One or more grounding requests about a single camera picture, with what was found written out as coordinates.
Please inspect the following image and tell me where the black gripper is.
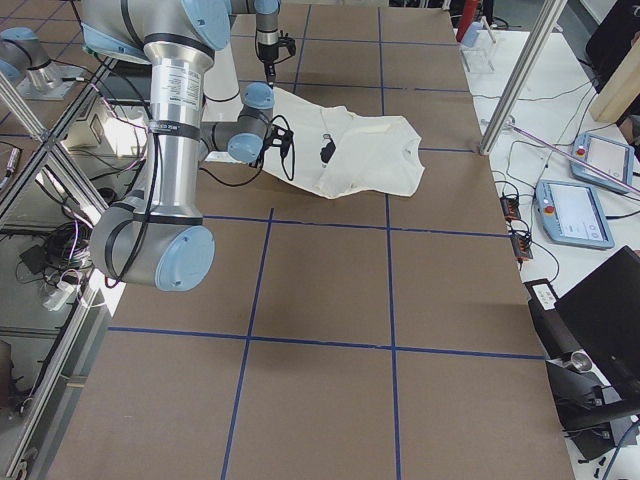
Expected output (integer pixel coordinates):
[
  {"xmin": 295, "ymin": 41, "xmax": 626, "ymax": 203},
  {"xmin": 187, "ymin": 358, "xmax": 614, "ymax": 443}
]
[
  {"xmin": 259, "ymin": 119, "xmax": 294, "ymax": 164},
  {"xmin": 256, "ymin": 30, "xmax": 297, "ymax": 88}
]

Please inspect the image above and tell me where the black laptop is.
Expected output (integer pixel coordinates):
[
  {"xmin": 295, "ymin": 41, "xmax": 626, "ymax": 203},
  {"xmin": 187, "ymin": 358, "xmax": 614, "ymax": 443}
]
[{"xmin": 556, "ymin": 246, "xmax": 639, "ymax": 398}]

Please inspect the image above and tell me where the blue plastic cup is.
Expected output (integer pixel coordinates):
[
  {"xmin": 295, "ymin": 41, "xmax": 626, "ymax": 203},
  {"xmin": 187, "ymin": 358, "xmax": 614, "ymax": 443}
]
[{"xmin": 460, "ymin": 21, "xmax": 483, "ymax": 48}]

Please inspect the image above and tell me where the red cylinder canister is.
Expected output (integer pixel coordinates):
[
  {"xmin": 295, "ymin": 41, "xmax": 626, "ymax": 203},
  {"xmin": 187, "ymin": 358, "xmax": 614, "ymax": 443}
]
[{"xmin": 456, "ymin": 0, "xmax": 479, "ymax": 43}]

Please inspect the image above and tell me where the blue teach pendant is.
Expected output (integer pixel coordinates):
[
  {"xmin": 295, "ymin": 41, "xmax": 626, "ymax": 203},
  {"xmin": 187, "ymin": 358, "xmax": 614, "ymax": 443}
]
[
  {"xmin": 535, "ymin": 180, "xmax": 615, "ymax": 250},
  {"xmin": 570, "ymin": 133, "xmax": 635, "ymax": 194}
]

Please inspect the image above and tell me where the tangled cable bundle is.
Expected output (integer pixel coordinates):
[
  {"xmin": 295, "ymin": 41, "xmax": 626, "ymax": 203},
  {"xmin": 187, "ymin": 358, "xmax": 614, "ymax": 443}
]
[{"xmin": 14, "ymin": 219, "xmax": 101, "ymax": 311}]

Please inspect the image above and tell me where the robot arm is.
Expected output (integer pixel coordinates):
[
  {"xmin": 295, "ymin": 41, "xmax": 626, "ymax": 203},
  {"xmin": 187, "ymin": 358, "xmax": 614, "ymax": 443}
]
[
  {"xmin": 82, "ymin": 1, "xmax": 296, "ymax": 291},
  {"xmin": 227, "ymin": 0, "xmax": 297, "ymax": 88}
]

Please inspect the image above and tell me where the aluminium frame post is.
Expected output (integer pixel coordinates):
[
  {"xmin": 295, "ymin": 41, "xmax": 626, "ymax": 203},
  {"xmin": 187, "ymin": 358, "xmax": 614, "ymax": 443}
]
[{"xmin": 479, "ymin": 0, "xmax": 567, "ymax": 156}]

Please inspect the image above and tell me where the white grabber stick tool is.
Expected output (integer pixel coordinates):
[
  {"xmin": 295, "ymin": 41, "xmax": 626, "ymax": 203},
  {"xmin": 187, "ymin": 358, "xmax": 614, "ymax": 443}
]
[{"xmin": 505, "ymin": 115, "xmax": 640, "ymax": 196}]

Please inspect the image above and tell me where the clear acrylic rack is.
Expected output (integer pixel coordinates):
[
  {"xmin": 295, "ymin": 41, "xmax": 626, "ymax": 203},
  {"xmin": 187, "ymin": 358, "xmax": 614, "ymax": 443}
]
[{"xmin": 460, "ymin": 21, "xmax": 497, "ymax": 74}]

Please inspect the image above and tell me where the far blue teach pendant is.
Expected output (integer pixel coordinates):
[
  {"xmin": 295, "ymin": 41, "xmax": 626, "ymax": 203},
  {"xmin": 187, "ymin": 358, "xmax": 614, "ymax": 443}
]
[{"xmin": 570, "ymin": 133, "xmax": 635, "ymax": 194}]

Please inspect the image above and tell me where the near blue teach pendant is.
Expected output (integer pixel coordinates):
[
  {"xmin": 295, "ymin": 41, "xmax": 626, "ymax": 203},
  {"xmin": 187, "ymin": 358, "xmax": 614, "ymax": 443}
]
[{"xmin": 535, "ymin": 180, "xmax": 615, "ymax": 250}]

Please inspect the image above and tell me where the cream long-sleeve shirt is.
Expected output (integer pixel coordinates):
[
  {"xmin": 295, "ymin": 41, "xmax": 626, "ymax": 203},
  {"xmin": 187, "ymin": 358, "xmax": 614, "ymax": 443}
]
[{"xmin": 264, "ymin": 88, "xmax": 424, "ymax": 199}]

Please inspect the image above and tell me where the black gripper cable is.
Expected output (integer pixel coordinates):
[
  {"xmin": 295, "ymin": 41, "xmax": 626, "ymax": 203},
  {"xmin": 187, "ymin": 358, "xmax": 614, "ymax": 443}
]
[{"xmin": 199, "ymin": 114, "xmax": 297, "ymax": 187}]

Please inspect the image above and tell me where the black box with label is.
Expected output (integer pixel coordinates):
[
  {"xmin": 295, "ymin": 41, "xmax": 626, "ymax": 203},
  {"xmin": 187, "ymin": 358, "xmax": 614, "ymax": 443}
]
[{"xmin": 524, "ymin": 279, "xmax": 581, "ymax": 361}]

